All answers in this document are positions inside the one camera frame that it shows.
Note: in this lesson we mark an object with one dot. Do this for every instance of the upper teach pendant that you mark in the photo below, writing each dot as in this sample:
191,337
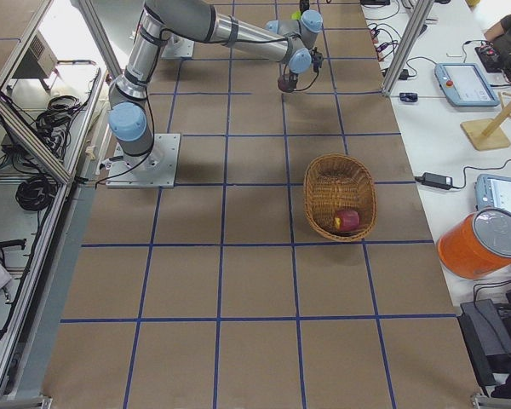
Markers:
465,85

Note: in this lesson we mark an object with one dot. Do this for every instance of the black equipment case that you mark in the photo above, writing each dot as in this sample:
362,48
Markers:
487,340

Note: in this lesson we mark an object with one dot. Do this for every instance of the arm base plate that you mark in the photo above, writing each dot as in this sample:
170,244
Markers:
156,170

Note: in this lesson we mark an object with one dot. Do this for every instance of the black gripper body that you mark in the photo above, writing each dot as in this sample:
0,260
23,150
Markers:
286,83

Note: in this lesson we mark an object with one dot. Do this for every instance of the aluminium frame post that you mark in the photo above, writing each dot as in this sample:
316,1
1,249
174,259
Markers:
412,31

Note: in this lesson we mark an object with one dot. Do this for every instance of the wicker basket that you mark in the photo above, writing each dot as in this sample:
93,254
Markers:
336,181

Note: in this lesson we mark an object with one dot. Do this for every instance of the dark red apple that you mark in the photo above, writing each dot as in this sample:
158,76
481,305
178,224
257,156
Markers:
287,84

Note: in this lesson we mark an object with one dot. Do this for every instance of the black laptop adapter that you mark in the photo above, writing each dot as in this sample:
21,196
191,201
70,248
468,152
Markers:
435,180

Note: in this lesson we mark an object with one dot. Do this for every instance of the wooden stand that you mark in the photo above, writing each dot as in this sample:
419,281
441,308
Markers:
486,134

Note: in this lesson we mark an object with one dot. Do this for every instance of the teach pendant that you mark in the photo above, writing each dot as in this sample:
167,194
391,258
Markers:
465,85
493,191

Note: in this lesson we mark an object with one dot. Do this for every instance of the orange bucket with lid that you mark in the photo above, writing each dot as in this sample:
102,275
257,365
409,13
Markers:
478,245

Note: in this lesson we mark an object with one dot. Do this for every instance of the lower teach pendant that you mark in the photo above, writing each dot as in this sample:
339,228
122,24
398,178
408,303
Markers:
493,191

